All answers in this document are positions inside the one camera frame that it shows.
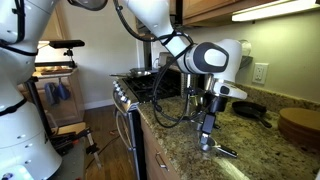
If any black clamp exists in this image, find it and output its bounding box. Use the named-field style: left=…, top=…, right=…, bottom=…
left=49, top=128, right=93, bottom=156

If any wooden upper cabinet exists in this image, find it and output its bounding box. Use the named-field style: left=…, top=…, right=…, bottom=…
left=39, top=6, right=68, bottom=42
left=181, top=0, right=279, bottom=28

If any wooden tray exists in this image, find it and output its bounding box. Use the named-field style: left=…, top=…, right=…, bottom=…
left=39, top=66, right=74, bottom=75

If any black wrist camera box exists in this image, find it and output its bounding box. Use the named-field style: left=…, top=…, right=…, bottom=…
left=219, top=95, right=230, bottom=113

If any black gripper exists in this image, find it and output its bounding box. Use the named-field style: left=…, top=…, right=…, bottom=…
left=199, top=96, right=221, bottom=144

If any black cast iron skillet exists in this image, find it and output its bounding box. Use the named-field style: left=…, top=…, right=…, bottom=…
left=231, top=100, right=273, bottom=129

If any gray robot mounting platform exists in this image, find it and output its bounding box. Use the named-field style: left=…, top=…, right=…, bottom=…
left=49, top=138, right=88, bottom=180

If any white wall outlet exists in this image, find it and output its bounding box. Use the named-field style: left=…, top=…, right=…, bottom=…
left=251, top=62, right=270, bottom=85

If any round wooden cutting board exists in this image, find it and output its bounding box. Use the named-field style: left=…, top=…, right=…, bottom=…
left=277, top=107, right=320, bottom=151

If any wooden island cabinet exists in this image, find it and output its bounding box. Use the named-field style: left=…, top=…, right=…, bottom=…
left=16, top=68, right=86, bottom=127

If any wooden drawer cabinet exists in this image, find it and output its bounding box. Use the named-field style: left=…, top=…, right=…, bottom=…
left=139, top=114, right=183, bottom=180

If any flat wooden board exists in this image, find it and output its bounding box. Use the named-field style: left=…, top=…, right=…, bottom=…
left=54, top=121, right=87, bottom=135

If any medium silver measuring cup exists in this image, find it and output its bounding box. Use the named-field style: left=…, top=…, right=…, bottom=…
left=198, top=134, right=239, bottom=163

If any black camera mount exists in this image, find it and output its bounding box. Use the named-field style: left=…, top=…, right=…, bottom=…
left=63, top=48, right=77, bottom=69

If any under-cabinet light strip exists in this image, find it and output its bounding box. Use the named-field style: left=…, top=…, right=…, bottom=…
left=231, top=0, right=320, bottom=23

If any blue oven mitt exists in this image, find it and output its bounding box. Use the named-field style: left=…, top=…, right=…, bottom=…
left=44, top=82, right=58, bottom=106
left=55, top=81, right=72, bottom=101

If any stainless gas stove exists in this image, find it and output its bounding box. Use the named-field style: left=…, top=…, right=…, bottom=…
left=110, top=52, right=188, bottom=180

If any steel frying pan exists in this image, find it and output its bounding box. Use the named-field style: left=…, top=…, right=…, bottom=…
left=109, top=67, right=153, bottom=80

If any black stereo camera bar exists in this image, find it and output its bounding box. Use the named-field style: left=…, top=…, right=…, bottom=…
left=48, top=39, right=86, bottom=50

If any metal drawer handle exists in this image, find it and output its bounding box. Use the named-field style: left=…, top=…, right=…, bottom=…
left=154, top=152, right=170, bottom=172

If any black metal stand frame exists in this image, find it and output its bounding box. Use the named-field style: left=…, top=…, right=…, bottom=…
left=24, top=60, right=79, bottom=138

